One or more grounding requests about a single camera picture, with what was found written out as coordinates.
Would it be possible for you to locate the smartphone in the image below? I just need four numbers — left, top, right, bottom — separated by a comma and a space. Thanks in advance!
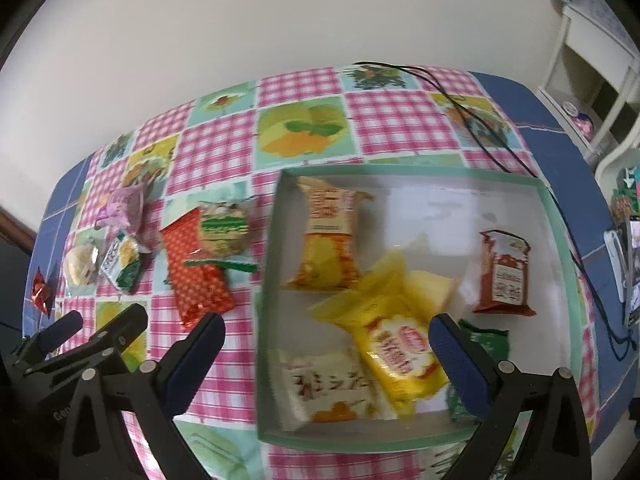
622, 215, 640, 331

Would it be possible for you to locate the dark wooden furniture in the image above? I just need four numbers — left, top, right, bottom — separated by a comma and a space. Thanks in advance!
0, 205, 41, 321

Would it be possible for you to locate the orange and cream cake packet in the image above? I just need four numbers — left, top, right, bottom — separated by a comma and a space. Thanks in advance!
285, 176, 376, 291

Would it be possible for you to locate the white chair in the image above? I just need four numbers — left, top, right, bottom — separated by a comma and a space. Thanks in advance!
594, 137, 640, 196

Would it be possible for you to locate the dark green snack packet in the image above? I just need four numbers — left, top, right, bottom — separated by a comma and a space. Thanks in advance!
445, 317, 510, 423

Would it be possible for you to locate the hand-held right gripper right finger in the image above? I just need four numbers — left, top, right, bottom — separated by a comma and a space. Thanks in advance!
429, 312, 601, 480

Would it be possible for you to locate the clear green-striped cookie packet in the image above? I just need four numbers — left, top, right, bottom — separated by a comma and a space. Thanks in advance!
182, 197, 261, 273

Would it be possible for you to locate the small pink round item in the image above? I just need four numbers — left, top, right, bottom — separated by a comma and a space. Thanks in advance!
562, 101, 596, 136

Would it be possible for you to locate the white shelf unit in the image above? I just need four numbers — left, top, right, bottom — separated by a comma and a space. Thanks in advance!
535, 0, 640, 161

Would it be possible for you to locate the white and green snack packet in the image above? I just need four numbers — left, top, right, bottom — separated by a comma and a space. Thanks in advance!
97, 230, 151, 295

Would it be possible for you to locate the purple snack packet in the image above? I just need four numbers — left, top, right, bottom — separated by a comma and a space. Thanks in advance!
95, 182, 147, 233

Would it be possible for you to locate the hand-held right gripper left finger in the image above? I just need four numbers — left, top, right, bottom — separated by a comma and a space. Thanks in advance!
60, 311, 227, 480

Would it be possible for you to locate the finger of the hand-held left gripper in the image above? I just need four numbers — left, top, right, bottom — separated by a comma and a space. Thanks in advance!
22, 303, 151, 378
9, 310, 85, 370

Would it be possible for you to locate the white box with mint edge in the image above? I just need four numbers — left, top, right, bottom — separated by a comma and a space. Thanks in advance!
255, 164, 586, 456

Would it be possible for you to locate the clear-wrapped white bun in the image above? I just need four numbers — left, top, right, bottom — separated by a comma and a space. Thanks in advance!
62, 240, 108, 291

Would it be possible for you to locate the red patterned long packet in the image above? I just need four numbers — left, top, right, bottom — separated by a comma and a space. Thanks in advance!
160, 208, 236, 331

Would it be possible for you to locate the white biscuit packet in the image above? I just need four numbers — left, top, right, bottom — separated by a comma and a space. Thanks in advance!
267, 347, 396, 433

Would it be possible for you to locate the red foil candy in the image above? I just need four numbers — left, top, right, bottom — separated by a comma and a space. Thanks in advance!
29, 267, 57, 317

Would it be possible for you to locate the checkered fruit tablecloth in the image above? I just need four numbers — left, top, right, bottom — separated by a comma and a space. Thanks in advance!
22, 72, 621, 456

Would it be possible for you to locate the red and white snack packet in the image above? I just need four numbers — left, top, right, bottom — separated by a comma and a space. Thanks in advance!
472, 229, 537, 317

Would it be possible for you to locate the white phone holder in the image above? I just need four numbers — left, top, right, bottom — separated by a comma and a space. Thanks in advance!
604, 227, 628, 303

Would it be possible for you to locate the yellow bread packet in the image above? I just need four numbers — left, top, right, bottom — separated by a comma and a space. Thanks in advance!
307, 250, 453, 418

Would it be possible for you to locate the black cable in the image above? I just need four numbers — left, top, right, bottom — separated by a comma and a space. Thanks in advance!
352, 61, 636, 361

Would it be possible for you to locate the pink checkered fruit-print tablecloth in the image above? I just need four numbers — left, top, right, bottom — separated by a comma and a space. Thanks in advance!
52, 65, 601, 480

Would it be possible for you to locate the green and pink box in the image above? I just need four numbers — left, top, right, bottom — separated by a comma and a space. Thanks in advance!
610, 165, 640, 221

